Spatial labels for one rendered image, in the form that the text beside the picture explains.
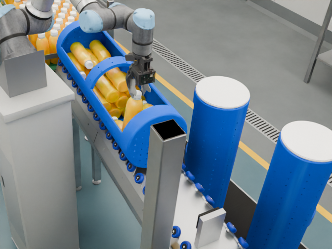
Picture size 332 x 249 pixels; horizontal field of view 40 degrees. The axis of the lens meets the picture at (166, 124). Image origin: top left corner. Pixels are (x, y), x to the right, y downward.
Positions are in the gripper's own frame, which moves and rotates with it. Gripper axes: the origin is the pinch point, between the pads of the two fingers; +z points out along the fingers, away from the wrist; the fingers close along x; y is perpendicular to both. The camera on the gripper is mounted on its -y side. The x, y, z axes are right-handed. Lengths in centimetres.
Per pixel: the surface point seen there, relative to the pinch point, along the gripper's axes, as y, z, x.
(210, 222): 53, 22, 4
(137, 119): 7.0, 7.6, -3.0
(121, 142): 6.0, 18.3, -8.8
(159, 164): 70, -35, -30
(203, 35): -232, 131, 201
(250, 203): -4, 114, 89
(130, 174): 9.2, 35.2, -5.7
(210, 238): 53, 32, 6
